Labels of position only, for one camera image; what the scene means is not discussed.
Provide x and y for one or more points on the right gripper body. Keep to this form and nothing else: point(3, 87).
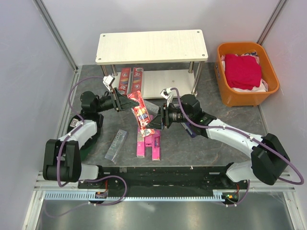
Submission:
point(175, 115)

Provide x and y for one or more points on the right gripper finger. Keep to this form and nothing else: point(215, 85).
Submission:
point(156, 126)
point(158, 119)

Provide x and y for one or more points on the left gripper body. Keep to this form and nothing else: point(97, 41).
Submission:
point(111, 101)

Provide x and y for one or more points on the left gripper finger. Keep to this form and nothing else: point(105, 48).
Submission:
point(123, 101)
point(126, 107)

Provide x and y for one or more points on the red 3D toothpaste box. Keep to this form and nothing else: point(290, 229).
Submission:
point(141, 114)

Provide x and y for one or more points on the silver red toothpaste box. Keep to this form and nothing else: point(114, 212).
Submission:
point(124, 80)

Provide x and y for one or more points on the purple toothpaste box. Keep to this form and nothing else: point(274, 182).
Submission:
point(189, 130)

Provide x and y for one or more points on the silver backed toothpaste box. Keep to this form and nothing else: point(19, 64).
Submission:
point(136, 84)

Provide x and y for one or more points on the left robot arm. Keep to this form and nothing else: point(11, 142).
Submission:
point(62, 160)

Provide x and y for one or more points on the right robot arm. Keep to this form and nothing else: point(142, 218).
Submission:
point(267, 156)

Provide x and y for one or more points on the clear Protefix box near shelf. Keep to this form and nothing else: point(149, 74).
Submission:
point(151, 108)

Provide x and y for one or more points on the white two-tier shelf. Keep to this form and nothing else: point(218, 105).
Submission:
point(178, 46)

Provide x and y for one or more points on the pink box right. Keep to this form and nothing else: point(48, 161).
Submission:
point(156, 146)

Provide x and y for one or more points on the pink box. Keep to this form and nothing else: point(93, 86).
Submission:
point(156, 146)
point(140, 149)
point(148, 141)

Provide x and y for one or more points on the pink box middle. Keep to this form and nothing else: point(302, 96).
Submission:
point(148, 141)

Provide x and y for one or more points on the pink box left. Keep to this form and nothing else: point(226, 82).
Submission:
point(140, 149)

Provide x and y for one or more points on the clear Protefix box front left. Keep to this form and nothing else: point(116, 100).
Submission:
point(114, 149)

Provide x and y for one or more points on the orange plastic basket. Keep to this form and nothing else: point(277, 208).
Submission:
point(231, 97)

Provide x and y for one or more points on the red folded cloth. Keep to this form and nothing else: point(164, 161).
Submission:
point(242, 72)

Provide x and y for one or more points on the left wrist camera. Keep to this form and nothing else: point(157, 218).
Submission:
point(108, 81)

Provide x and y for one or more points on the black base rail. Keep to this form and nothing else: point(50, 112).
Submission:
point(202, 177)

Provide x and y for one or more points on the slotted cable duct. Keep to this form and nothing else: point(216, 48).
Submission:
point(95, 196)

